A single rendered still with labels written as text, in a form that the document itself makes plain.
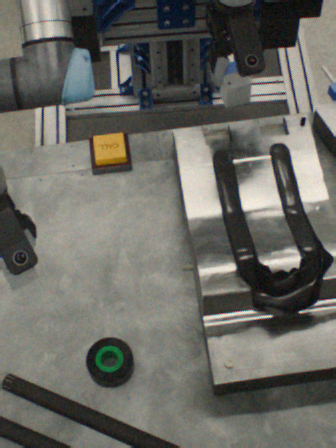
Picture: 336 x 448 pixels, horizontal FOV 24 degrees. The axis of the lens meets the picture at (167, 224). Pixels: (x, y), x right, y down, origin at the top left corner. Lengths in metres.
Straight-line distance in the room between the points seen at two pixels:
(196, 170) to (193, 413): 0.44
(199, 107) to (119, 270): 1.04
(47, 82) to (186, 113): 1.33
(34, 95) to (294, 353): 0.60
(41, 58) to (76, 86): 0.06
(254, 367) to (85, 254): 0.39
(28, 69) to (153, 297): 0.52
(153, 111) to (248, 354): 1.23
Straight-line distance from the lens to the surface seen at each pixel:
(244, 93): 1.54
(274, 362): 1.35
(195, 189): 1.47
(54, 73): 1.13
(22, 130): 2.72
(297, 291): 1.39
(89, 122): 2.44
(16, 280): 1.36
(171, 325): 1.44
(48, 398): 1.36
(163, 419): 1.38
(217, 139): 1.56
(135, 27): 1.94
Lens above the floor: 2.12
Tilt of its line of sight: 60 degrees down
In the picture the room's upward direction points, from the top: 4 degrees counter-clockwise
